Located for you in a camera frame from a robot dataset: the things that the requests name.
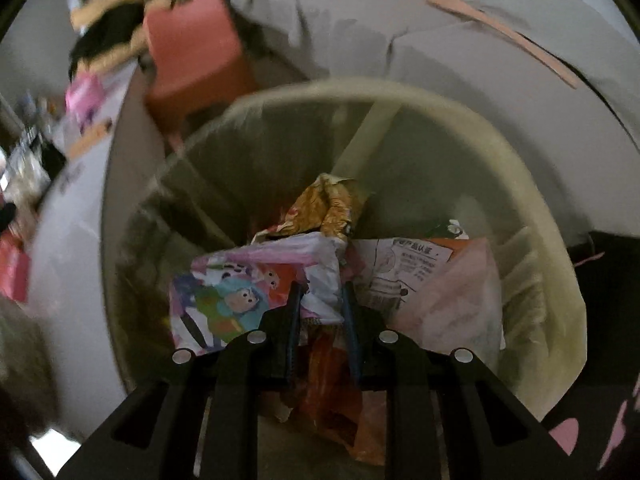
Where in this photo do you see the pink paper strip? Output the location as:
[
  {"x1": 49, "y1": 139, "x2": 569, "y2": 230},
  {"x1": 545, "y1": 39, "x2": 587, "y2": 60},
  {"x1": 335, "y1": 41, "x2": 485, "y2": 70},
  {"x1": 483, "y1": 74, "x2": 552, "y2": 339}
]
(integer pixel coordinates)
[{"x1": 425, "y1": 0, "x2": 582, "y2": 90}]

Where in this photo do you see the black mat with pink prints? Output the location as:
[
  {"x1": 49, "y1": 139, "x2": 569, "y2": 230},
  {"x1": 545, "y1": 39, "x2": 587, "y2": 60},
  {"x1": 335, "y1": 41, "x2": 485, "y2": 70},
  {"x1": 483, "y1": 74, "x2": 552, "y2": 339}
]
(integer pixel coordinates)
[{"x1": 542, "y1": 230, "x2": 640, "y2": 480}]

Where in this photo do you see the yellow cushion pile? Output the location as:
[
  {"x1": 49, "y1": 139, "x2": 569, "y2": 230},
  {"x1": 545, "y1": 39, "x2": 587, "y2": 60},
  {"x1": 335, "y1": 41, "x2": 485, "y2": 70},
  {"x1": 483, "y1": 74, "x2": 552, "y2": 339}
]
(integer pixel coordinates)
[{"x1": 70, "y1": 0, "x2": 157, "y2": 73}]

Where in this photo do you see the golden crumpled wrapper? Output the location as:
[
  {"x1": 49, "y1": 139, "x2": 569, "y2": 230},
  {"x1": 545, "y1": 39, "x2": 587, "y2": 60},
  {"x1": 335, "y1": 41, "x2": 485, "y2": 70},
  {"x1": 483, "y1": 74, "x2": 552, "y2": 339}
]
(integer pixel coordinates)
[{"x1": 251, "y1": 172, "x2": 369, "y2": 244}]

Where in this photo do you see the orange flat strip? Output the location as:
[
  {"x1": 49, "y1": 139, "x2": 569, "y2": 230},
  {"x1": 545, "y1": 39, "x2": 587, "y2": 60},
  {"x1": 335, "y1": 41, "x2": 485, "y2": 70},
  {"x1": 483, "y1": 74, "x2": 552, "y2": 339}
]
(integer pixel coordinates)
[{"x1": 67, "y1": 117, "x2": 114, "y2": 158}]

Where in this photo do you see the cream waste bin with liner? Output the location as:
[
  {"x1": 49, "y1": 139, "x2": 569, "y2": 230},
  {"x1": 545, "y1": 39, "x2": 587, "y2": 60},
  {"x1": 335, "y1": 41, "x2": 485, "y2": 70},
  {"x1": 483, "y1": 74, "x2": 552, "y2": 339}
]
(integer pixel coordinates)
[{"x1": 100, "y1": 77, "x2": 588, "y2": 480}]

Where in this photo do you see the black cloth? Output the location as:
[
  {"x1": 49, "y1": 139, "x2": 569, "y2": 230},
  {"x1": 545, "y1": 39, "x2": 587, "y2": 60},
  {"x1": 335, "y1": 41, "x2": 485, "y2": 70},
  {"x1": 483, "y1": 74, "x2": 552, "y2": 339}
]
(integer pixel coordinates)
[{"x1": 67, "y1": 2, "x2": 151, "y2": 81}]

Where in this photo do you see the grey bed blanket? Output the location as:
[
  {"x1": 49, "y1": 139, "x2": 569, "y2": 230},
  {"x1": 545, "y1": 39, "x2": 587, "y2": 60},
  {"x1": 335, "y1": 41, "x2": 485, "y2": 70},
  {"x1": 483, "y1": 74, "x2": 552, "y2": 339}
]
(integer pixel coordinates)
[{"x1": 222, "y1": 0, "x2": 640, "y2": 251}]

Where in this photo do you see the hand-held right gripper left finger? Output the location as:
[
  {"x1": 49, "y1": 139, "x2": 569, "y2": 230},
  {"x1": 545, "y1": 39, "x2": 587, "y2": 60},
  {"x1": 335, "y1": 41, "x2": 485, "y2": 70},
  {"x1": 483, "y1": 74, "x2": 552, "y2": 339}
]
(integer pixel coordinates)
[{"x1": 57, "y1": 282, "x2": 304, "y2": 480}]

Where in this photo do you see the pale pink plastic bag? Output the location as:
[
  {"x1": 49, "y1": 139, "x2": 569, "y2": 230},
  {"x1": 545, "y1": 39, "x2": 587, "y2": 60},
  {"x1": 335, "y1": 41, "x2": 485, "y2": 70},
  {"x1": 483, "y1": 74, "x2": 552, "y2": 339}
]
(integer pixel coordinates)
[{"x1": 390, "y1": 239, "x2": 507, "y2": 352}]

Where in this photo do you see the cartoon printed packet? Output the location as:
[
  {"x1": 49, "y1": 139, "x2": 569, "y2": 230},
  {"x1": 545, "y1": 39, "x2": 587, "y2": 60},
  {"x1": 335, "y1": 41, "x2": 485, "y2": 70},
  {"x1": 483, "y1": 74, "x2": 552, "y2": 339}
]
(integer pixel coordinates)
[{"x1": 169, "y1": 232, "x2": 347, "y2": 353}]

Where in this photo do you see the orange snack wrapper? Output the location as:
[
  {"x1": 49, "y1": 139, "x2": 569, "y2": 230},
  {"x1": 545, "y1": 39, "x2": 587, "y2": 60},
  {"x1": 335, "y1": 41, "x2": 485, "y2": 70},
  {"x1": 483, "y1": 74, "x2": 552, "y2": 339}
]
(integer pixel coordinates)
[{"x1": 280, "y1": 332, "x2": 388, "y2": 466}]

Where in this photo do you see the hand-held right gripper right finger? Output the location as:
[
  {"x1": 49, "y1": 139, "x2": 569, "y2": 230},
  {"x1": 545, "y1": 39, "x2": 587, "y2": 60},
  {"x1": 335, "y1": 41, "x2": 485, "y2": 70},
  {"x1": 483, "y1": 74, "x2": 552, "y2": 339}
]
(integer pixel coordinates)
[{"x1": 341, "y1": 282, "x2": 596, "y2": 480}]

